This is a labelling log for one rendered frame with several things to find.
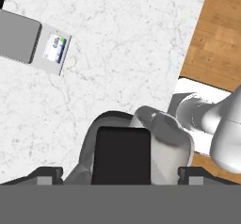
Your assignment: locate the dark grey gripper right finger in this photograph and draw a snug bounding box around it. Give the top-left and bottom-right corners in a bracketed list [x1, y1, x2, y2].
[177, 167, 241, 186]

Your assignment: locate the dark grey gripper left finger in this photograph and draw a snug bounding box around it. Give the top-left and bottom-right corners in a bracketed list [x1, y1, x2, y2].
[0, 167, 64, 186]

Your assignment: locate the grey and white kitchen scale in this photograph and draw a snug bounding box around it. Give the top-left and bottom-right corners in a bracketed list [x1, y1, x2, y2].
[0, 8, 72, 77]

